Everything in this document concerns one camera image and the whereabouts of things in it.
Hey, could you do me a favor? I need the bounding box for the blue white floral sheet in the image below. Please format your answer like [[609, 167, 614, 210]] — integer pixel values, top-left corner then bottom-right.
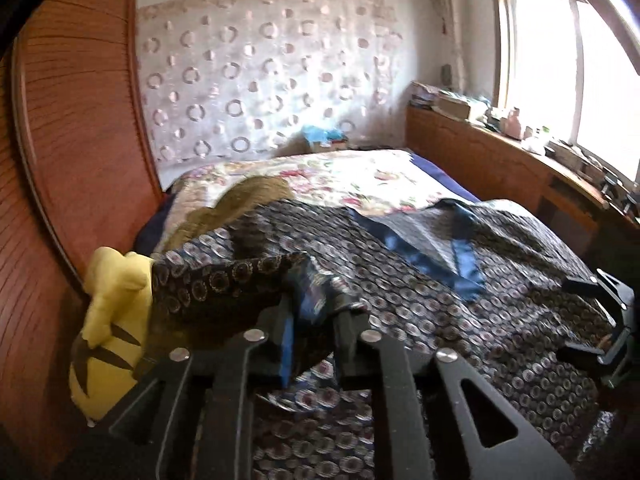
[[480, 198, 536, 219]]

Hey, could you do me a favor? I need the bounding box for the pink bottle on sill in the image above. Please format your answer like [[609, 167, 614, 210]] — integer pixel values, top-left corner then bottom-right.
[[502, 107, 524, 141]]

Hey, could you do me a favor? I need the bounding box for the blue item on boxes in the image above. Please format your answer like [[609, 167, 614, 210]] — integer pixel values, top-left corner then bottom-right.
[[302, 126, 348, 153]]

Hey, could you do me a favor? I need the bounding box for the yellow plush toy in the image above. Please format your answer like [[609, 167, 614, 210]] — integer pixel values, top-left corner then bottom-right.
[[70, 247, 152, 424]]

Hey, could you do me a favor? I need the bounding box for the cardboard box on cabinet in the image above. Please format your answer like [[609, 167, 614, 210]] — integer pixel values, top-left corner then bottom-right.
[[434, 93, 472, 122]]

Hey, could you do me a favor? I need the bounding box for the window with wooden frame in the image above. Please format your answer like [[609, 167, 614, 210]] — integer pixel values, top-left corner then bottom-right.
[[495, 0, 639, 180]]

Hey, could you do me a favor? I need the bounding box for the navy patterned silk garment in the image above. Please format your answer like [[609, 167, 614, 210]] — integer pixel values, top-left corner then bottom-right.
[[144, 200, 614, 479]]

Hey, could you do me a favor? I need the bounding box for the wooden wardrobe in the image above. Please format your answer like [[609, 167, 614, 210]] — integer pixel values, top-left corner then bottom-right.
[[1, 0, 163, 479]]

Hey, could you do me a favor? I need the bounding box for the floral quilt bedspread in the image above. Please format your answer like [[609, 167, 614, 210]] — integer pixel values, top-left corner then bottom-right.
[[160, 150, 454, 243]]

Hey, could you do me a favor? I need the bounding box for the wooden sideboard cabinet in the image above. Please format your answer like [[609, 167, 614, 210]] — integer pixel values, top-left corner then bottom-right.
[[406, 106, 639, 288]]

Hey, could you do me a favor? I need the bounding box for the dark blue blanket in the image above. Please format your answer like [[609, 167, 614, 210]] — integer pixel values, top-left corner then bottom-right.
[[410, 152, 480, 204]]

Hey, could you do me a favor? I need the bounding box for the circle patterned wall curtain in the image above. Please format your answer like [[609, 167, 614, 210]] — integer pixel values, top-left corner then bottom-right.
[[137, 0, 404, 171]]

